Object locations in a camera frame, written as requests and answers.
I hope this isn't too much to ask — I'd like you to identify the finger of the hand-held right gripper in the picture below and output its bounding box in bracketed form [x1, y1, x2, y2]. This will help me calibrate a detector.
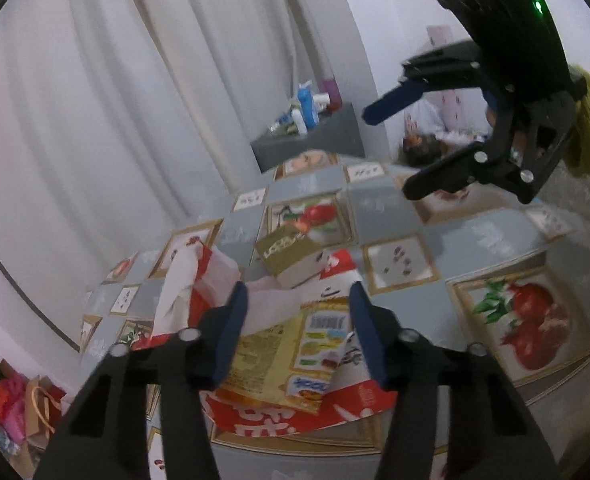
[402, 142, 518, 201]
[362, 40, 486, 126]

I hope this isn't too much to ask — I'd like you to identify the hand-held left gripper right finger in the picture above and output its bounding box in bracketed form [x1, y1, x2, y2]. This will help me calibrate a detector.
[349, 281, 560, 480]

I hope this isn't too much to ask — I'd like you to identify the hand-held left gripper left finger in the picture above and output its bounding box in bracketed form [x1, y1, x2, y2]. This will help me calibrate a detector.
[34, 281, 250, 480]

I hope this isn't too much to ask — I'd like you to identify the yellow snack packet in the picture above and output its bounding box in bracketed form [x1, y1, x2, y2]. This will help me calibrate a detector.
[222, 299, 356, 416]

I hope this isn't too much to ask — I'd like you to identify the gold cardboard box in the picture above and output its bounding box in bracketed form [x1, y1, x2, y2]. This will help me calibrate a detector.
[254, 223, 333, 288]

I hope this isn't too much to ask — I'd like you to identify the red and white plastic bag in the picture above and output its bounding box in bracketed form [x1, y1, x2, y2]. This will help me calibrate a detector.
[197, 247, 401, 438]

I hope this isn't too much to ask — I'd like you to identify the purple cup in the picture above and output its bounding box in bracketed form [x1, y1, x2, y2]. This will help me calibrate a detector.
[320, 76, 342, 111]

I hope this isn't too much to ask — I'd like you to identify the fruit-printed tablecloth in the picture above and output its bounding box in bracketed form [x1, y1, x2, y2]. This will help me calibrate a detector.
[78, 149, 590, 480]

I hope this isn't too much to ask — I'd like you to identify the pink rolled mat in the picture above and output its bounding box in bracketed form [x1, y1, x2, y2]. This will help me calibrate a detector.
[426, 24, 468, 131]

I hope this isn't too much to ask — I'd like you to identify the grey cabinet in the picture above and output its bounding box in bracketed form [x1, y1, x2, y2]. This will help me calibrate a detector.
[251, 102, 366, 173]

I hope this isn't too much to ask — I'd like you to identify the blue and white bottle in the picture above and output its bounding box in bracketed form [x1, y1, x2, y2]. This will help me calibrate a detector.
[296, 82, 320, 128]

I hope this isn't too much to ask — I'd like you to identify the brown paper bag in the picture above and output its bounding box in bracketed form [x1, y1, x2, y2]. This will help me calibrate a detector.
[25, 374, 68, 448]

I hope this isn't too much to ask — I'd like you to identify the white curtain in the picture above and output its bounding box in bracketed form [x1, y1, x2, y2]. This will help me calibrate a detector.
[0, 0, 391, 311]

